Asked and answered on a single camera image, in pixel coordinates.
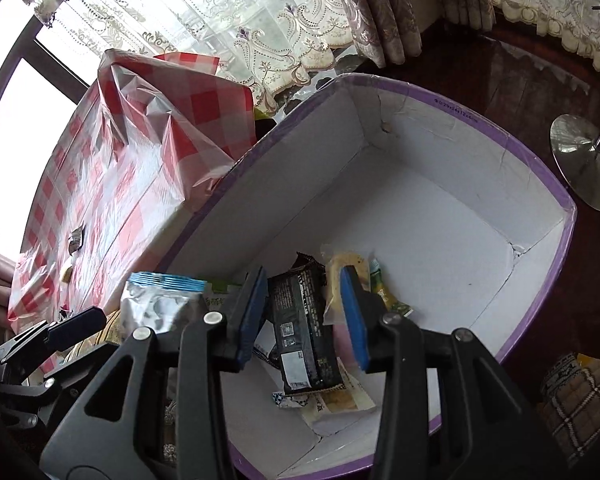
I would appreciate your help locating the yellow green snack packet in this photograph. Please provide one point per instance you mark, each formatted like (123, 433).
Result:
(66, 272)

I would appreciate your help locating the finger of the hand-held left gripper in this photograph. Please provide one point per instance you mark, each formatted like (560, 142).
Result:
(75, 324)
(55, 385)

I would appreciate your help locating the mauve pink snack packet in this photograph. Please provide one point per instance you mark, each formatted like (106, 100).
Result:
(349, 355)

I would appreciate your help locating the green pea snack packet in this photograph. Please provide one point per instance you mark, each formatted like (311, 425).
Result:
(385, 290)

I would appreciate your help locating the dark window frame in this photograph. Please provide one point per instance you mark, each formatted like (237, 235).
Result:
(65, 62)

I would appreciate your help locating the silver packet with blue edge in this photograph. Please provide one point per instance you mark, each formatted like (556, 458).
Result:
(155, 305)

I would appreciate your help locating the white green snack packet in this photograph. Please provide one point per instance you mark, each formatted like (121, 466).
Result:
(220, 299)

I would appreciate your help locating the silver crumpled snack packet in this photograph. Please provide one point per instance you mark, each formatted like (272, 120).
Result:
(75, 240)

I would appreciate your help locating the red white checkered tablecloth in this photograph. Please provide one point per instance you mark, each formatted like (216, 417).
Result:
(130, 185)

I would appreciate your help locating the white box with purple rim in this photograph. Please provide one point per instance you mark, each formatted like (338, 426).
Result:
(430, 220)

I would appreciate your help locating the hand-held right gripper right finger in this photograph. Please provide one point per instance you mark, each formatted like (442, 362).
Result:
(355, 320)

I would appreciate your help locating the white blue patterned packet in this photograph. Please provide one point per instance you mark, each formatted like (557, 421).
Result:
(290, 401)

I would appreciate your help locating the white lace curtain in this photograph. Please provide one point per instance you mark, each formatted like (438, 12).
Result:
(280, 35)
(545, 0)

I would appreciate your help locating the cream cake packet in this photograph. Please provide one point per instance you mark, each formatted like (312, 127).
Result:
(340, 397)

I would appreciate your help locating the black snack packet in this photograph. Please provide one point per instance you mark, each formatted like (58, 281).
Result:
(300, 330)

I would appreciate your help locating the striped plush sofa cushion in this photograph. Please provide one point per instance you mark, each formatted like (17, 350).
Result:
(107, 332)

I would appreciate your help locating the metal floor stand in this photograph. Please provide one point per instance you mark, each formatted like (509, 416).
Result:
(577, 150)

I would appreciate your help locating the yellow cake packet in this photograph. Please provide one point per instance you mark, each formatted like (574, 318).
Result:
(337, 285)

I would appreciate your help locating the brown plaid cloth item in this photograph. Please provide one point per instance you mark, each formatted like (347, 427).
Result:
(580, 410)

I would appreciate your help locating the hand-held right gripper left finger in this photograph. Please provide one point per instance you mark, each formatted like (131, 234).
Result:
(252, 310)

